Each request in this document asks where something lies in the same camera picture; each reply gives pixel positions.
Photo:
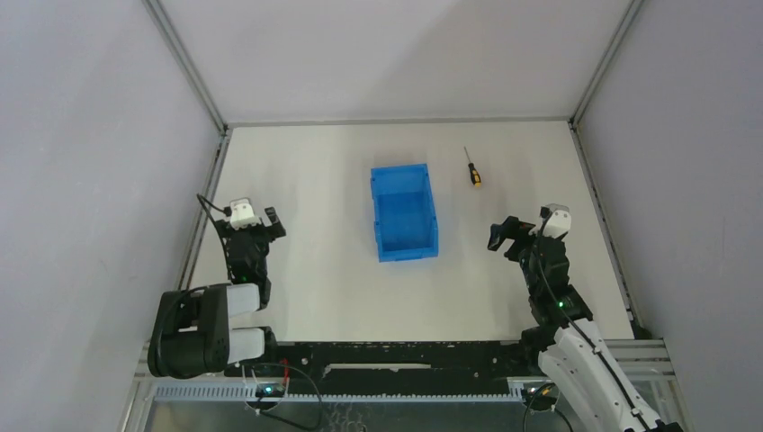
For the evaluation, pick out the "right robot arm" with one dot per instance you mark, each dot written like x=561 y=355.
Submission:
x=566 y=345

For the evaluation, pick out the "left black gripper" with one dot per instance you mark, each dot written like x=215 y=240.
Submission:
x=255 y=233

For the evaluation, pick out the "left control board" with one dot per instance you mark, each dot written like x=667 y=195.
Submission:
x=269 y=390

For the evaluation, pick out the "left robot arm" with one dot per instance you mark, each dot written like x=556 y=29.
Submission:
x=193 y=332

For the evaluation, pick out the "black yellow screwdriver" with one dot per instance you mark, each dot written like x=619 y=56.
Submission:
x=473 y=171

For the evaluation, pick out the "right control board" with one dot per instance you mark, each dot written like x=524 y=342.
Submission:
x=539 y=399

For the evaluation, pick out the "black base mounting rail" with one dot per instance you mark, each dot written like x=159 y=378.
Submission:
x=458 y=368

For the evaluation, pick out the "right aluminium frame rail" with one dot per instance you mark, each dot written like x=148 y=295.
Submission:
x=606 y=230

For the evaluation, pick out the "blue plastic bin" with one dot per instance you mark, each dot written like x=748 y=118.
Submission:
x=405 y=222

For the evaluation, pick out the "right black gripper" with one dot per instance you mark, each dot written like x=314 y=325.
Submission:
x=524 y=243

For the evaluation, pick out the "aluminium frame rail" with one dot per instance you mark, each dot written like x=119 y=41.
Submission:
x=606 y=230
x=199 y=223

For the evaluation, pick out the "control board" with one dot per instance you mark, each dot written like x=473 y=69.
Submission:
x=269 y=390
x=539 y=399

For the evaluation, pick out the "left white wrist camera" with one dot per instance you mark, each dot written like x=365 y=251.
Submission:
x=242 y=214

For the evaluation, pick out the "left aluminium frame rail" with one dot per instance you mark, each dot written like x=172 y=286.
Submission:
x=199 y=223

